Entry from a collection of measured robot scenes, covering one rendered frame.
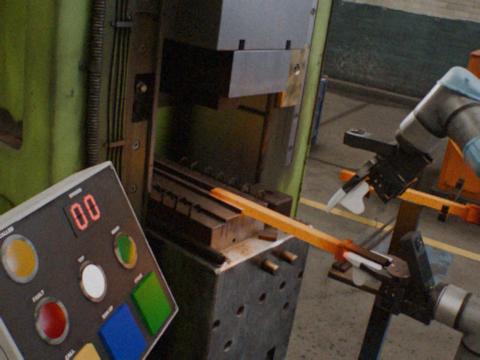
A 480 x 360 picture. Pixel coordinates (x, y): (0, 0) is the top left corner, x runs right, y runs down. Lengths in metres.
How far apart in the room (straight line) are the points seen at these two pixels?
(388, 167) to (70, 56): 0.60
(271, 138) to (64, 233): 0.87
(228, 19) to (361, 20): 7.87
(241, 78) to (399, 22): 7.67
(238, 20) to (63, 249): 0.56
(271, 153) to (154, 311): 0.77
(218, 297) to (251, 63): 0.50
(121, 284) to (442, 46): 8.00
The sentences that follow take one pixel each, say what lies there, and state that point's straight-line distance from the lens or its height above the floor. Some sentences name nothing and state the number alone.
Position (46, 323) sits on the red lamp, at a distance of 0.66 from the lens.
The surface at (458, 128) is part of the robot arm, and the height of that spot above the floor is 1.32.
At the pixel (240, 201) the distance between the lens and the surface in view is 1.24.
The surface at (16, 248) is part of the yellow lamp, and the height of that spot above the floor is 1.18.
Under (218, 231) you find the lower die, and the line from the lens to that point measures 1.18.
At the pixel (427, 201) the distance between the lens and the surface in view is 1.44.
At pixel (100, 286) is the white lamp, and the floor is 1.08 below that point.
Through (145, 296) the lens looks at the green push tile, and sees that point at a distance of 0.83.
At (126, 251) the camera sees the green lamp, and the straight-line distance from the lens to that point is 0.82.
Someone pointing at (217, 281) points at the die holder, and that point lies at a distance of 1.15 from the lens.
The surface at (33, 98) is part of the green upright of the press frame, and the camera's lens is 1.02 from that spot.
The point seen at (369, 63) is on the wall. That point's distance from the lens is 8.82.
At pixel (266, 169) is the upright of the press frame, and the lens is 1.51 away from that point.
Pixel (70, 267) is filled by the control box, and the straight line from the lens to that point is 0.72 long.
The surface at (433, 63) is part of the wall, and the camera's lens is 8.61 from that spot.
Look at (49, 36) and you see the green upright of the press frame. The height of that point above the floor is 1.37.
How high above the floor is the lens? 1.49
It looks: 21 degrees down
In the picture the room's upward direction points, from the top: 8 degrees clockwise
